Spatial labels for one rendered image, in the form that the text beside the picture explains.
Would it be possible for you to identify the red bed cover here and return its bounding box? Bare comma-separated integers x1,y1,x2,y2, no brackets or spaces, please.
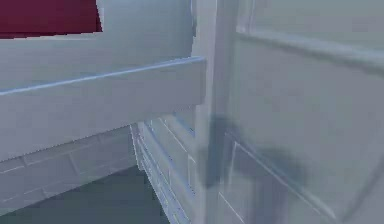
0,0,103,40

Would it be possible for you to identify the white panelled room door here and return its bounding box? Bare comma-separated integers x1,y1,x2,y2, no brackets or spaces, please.
213,0,384,224

